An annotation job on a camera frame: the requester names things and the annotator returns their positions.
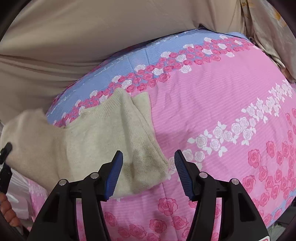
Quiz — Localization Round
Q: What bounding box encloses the pink floral bed sheet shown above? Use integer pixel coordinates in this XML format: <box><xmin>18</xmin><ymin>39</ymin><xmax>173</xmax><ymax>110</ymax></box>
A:
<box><xmin>28</xmin><ymin>28</ymin><xmax>296</xmax><ymax>241</ymax></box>

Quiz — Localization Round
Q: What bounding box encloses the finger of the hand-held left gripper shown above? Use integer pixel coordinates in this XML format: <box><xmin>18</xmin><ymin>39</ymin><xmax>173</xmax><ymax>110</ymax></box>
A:
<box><xmin>0</xmin><ymin>142</ymin><xmax>13</xmax><ymax>193</ymax></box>

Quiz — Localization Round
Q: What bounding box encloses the beige sweater with black hearts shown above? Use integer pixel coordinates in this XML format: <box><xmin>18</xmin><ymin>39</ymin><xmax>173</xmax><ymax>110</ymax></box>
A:
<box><xmin>1</xmin><ymin>88</ymin><xmax>169</xmax><ymax>202</ymax></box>

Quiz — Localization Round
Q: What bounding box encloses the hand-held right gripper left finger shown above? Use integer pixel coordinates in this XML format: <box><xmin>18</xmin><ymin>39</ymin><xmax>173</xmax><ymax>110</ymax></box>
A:
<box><xmin>28</xmin><ymin>150</ymin><xmax>124</xmax><ymax>241</ymax></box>

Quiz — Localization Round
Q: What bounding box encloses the beige draped cloth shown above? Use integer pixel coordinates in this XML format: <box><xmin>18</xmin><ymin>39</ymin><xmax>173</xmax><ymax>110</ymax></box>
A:
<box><xmin>0</xmin><ymin>0</ymin><xmax>245</xmax><ymax>127</ymax></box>

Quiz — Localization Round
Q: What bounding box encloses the person's left hand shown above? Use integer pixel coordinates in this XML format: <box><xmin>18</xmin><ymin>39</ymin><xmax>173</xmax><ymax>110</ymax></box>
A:
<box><xmin>0</xmin><ymin>192</ymin><xmax>21</xmax><ymax>228</ymax></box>

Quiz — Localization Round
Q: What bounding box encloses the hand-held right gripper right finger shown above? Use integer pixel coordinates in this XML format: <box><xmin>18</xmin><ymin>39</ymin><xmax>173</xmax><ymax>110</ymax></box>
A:
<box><xmin>174</xmin><ymin>149</ymin><xmax>270</xmax><ymax>241</ymax></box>

